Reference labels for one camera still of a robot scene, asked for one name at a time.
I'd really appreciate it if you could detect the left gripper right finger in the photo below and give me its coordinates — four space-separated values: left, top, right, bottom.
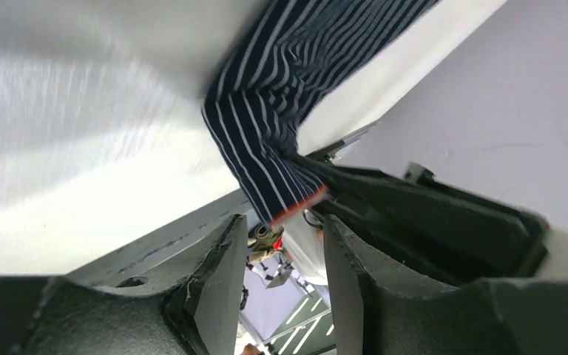
325 216 568 354

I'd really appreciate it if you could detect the striped blue underwear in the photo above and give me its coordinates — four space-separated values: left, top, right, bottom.
202 1 434 226

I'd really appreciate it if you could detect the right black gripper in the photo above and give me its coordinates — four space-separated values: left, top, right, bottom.
294 156 549 285

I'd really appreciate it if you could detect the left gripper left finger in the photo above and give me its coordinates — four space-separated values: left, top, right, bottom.
0 214 247 354

